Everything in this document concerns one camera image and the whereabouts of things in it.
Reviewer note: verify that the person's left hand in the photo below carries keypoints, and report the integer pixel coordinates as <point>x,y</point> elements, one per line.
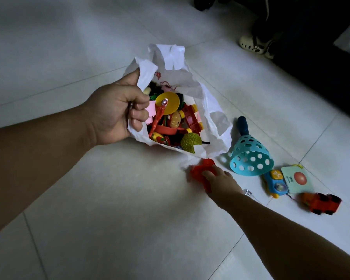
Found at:
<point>113,113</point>

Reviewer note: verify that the person's right hand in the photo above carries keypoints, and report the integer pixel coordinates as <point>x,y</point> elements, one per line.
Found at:
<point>224,188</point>

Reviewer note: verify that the red lobster toy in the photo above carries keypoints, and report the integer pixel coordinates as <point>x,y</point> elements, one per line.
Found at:
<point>198,172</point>

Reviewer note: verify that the teal perforated catch cup toy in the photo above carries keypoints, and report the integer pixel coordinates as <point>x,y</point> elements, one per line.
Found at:
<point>249,154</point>

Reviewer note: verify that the blue yellow car toy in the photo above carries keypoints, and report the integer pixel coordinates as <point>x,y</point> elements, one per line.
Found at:
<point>275,183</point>

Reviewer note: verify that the green spiky ball toy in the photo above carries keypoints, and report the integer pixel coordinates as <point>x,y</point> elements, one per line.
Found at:
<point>189,142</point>

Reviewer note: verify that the yellow round disc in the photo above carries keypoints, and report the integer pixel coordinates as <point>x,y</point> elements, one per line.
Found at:
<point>172,103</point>

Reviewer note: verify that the white plastic bag red print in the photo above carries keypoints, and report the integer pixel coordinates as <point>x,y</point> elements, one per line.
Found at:
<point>215,122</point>

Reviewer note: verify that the pale green button toy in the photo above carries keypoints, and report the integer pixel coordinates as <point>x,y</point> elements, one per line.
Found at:
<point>297,179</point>

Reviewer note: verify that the red block car toy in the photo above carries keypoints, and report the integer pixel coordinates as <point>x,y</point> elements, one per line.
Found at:
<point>191,119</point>

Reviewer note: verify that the red black ladybug toy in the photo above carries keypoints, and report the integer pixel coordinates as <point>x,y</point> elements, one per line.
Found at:
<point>320,203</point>

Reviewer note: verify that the person's left forearm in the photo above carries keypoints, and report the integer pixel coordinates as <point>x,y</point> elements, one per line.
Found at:
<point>38,160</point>

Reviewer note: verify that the person's right forearm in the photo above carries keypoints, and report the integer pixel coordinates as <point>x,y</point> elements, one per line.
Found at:
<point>288,247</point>

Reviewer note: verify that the black stroller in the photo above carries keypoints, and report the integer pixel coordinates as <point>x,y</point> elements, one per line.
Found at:
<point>204,2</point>

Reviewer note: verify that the thin wooden stick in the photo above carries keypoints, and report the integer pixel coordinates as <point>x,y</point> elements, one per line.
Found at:
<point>267,8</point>

